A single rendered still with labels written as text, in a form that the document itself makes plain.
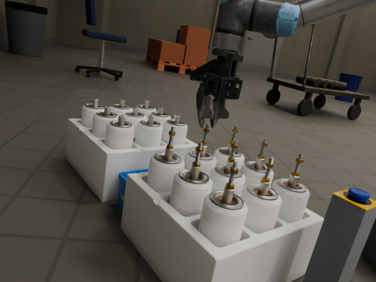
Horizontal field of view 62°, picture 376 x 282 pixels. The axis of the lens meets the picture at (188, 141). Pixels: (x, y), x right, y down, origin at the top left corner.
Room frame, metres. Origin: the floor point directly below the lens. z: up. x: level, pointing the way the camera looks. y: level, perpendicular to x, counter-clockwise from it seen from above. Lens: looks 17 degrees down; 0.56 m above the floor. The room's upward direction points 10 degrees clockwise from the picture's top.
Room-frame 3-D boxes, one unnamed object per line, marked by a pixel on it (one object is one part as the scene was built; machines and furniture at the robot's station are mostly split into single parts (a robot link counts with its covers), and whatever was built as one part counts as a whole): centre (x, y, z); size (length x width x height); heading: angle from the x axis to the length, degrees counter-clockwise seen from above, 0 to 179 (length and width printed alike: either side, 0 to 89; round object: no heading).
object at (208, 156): (0.86, -0.05, 0.25); 0.08 x 0.08 x 0.01
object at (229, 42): (0.85, -0.06, 0.57); 0.08 x 0.08 x 0.05
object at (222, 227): (0.60, -0.10, 0.16); 0.10 x 0.10 x 0.18
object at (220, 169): (0.77, -0.12, 0.25); 0.08 x 0.08 x 0.01
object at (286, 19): (0.85, -0.16, 0.65); 0.11 x 0.11 x 0.08; 78
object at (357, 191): (0.59, -0.36, 0.32); 0.04 x 0.04 x 0.02
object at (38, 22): (4.50, 2.52, 0.33); 0.55 x 0.53 x 0.67; 10
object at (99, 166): (1.19, 0.22, 0.09); 0.39 x 0.39 x 0.18; 41
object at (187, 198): (0.69, -0.03, 0.16); 0.10 x 0.10 x 0.18
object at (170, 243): (0.77, -0.12, 0.09); 0.39 x 0.39 x 0.18; 39
